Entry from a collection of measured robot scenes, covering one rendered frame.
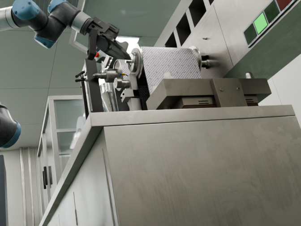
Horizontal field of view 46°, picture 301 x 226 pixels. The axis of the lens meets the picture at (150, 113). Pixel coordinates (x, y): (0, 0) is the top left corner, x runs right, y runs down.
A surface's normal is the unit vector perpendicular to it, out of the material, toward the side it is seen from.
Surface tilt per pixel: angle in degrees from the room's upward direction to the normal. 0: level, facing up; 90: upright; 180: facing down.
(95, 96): 90
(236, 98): 90
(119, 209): 90
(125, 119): 90
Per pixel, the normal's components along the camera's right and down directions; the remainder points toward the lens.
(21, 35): 0.19, 0.91
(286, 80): -0.92, 0.04
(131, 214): 0.33, -0.41
